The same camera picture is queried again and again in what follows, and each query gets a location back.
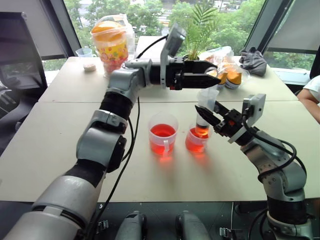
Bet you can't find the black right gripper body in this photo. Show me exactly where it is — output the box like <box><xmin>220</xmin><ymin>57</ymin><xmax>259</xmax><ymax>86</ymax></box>
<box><xmin>214</xmin><ymin>108</ymin><xmax>248</xmax><ymax>139</ymax></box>

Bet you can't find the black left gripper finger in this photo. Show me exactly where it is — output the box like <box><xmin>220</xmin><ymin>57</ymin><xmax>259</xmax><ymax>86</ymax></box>
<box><xmin>182</xmin><ymin>73</ymin><xmax>222</xmax><ymax>89</ymax></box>
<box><xmin>183</xmin><ymin>59</ymin><xmax>219</xmax><ymax>75</ymax></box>

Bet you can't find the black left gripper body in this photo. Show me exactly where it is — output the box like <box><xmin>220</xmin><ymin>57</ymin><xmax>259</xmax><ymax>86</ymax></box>
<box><xmin>166</xmin><ymin>56</ymin><xmax>188</xmax><ymax>92</ymax></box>

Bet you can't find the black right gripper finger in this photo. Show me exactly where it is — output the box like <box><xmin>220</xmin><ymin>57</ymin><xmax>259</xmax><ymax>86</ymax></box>
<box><xmin>194</xmin><ymin>105</ymin><xmax>222</xmax><ymax>131</ymax></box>
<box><xmin>213</xmin><ymin>100</ymin><xmax>231</xmax><ymax>119</ymax></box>

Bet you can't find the yellow white paper cup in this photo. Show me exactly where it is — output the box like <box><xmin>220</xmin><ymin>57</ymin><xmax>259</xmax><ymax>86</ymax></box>
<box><xmin>224</xmin><ymin>65</ymin><xmax>243</xmax><ymax>90</ymax></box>
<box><xmin>215</xmin><ymin>70</ymin><xmax>229</xmax><ymax>91</ymax></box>

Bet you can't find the plain cup of red liquid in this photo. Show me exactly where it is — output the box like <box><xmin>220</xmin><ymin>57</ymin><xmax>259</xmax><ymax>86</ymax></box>
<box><xmin>184</xmin><ymin>122</ymin><xmax>213</xmax><ymax>154</ymax></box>

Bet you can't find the orange lidded cup in bag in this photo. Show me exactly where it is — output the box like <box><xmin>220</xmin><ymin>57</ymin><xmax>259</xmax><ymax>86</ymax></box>
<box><xmin>90</xmin><ymin>13</ymin><xmax>136</xmax><ymax>79</ymax></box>

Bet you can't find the empty clear measuring cup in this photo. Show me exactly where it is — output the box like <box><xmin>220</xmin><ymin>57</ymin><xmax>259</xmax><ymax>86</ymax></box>
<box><xmin>75</xmin><ymin>47</ymin><xmax>97</xmax><ymax>59</ymax></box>

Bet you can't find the clear plastic bag of cups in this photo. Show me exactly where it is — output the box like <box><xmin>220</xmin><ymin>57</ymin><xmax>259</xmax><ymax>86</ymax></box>
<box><xmin>199</xmin><ymin>45</ymin><xmax>251</xmax><ymax>90</ymax></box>

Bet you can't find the green potted palm plant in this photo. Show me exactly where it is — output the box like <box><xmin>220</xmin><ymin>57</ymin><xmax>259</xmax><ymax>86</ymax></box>
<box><xmin>183</xmin><ymin>2</ymin><xmax>222</xmax><ymax>61</ymax></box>

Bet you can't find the crumpled gray cloth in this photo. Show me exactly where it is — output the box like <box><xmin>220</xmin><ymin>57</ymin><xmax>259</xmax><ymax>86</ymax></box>
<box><xmin>239</xmin><ymin>46</ymin><xmax>268</xmax><ymax>77</ymax></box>

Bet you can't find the person in white shirt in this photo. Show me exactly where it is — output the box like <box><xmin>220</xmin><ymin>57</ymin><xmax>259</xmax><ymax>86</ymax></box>
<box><xmin>297</xmin><ymin>74</ymin><xmax>320</xmax><ymax>124</ymax></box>

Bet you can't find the small round beige object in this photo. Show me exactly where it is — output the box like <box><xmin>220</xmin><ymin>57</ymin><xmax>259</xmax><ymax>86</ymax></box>
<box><xmin>83</xmin><ymin>63</ymin><xmax>97</xmax><ymax>74</ymax></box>

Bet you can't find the gray rounded robot leg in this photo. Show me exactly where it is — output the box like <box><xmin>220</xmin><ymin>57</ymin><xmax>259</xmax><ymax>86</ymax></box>
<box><xmin>174</xmin><ymin>210</ymin><xmax>212</xmax><ymax>240</ymax></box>
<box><xmin>114</xmin><ymin>210</ymin><xmax>149</xmax><ymax>240</ymax></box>

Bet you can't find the dark monitor screen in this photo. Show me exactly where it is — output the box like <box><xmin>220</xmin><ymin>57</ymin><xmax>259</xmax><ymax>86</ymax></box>
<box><xmin>0</xmin><ymin>11</ymin><xmax>48</xmax><ymax>94</ymax></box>

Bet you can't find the black office chair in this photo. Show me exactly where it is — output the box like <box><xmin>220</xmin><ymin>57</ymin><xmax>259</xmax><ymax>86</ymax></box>
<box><xmin>0</xmin><ymin>86</ymin><xmax>39</xmax><ymax>153</ymax></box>

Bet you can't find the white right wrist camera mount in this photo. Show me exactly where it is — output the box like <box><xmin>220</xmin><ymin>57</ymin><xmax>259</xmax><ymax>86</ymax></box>
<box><xmin>228</xmin><ymin>93</ymin><xmax>267</xmax><ymax>144</ymax></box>

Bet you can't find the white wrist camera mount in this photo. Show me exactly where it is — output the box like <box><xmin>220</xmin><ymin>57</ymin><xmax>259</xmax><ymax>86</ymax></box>
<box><xmin>159</xmin><ymin>23</ymin><xmax>187</xmax><ymax>89</ymax></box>
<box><xmin>228</xmin><ymin>93</ymin><xmax>267</xmax><ymax>144</ymax></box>

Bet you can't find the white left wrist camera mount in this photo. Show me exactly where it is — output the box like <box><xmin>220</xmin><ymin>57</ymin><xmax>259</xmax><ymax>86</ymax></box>
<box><xmin>159</xmin><ymin>23</ymin><xmax>187</xmax><ymax>89</ymax></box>

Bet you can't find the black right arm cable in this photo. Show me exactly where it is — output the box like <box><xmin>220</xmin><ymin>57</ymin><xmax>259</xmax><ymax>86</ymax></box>
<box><xmin>241</xmin><ymin>109</ymin><xmax>308</xmax><ymax>184</ymax></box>

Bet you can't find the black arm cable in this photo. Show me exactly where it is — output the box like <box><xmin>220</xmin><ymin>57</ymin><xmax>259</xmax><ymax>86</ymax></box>
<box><xmin>241</xmin><ymin>109</ymin><xmax>308</xmax><ymax>184</ymax></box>
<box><xmin>84</xmin><ymin>34</ymin><xmax>169</xmax><ymax>240</ymax></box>

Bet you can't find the handled cup of red liquid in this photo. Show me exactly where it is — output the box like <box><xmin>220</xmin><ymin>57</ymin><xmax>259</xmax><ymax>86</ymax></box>
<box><xmin>147</xmin><ymin>113</ymin><xmax>179</xmax><ymax>158</ymax></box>

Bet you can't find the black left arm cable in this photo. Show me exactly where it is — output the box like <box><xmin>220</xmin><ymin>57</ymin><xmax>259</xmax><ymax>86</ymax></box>
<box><xmin>84</xmin><ymin>34</ymin><xmax>169</xmax><ymax>240</ymax></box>

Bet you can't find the metal strap buckle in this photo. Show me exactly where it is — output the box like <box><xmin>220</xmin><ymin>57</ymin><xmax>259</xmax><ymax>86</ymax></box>
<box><xmin>219</xmin><ymin>226</ymin><xmax>237</xmax><ymax>240</ymax></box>
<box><xmin>95</xmin><ymin>219</ymin><xmax>110</xmax><ymax>235</ymax></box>

